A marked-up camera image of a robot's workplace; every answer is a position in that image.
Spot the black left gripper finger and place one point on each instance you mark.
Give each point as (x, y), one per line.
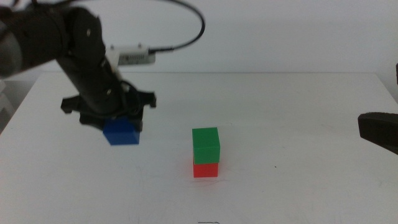
(91, 120)
(139, 121)

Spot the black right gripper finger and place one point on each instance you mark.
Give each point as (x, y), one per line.
(379, 129)

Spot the blue cube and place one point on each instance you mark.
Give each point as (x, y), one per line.
(122, 135)

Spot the green cube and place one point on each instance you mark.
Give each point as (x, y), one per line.
(206, 145)

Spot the red cube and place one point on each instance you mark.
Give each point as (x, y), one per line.
(205, 170)

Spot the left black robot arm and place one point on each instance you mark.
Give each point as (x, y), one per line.
(37, 37)

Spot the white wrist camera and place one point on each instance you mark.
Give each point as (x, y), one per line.
(133, 57)

